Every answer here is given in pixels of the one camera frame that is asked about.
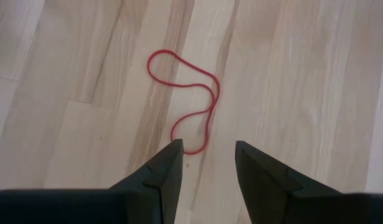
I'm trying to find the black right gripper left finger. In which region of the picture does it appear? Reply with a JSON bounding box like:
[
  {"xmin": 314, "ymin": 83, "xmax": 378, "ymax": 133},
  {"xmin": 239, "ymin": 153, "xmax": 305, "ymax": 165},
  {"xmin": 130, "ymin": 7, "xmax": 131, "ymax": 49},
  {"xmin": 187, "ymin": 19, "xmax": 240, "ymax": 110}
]
[{"xmin": 108, "ymin": 138, "xmax": 185, "ymax": 224}]

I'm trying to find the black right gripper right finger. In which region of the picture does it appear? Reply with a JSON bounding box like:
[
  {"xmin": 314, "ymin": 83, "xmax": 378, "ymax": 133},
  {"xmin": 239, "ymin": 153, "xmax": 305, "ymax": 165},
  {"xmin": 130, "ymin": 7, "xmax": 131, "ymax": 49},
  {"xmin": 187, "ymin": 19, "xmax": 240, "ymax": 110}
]
[{"xmin": 235, "ymin": 139, "xmax": 344, "ymax": 224}]

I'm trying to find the red rubber band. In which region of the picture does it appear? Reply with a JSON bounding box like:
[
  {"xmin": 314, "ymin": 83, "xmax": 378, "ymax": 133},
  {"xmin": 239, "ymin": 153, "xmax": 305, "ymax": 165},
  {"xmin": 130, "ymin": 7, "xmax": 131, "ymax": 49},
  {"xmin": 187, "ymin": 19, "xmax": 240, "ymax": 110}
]
[{"xmin": 146, "ymin": 49, "xmax": 221, "ymax": 156}]

